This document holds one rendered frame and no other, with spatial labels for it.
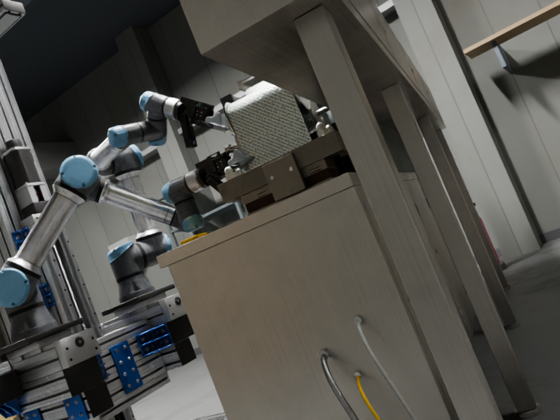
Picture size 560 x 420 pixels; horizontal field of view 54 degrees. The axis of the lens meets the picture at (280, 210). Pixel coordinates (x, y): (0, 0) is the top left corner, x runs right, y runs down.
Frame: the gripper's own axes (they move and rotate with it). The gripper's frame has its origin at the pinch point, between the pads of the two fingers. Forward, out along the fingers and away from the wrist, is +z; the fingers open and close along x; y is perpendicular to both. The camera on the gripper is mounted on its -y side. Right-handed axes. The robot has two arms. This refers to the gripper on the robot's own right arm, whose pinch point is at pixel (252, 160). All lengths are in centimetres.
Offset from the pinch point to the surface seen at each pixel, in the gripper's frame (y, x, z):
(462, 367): -62, -77, 50
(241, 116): 15.1, -0.2, 2.3
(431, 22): 103, 330, 76
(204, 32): 8, -84, 32
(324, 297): -48, -26, 14
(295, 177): -14.2, -22.0, 18.4
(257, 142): 4.8, -0.3, 4.0
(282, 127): 5.2, -0.2, 14.2
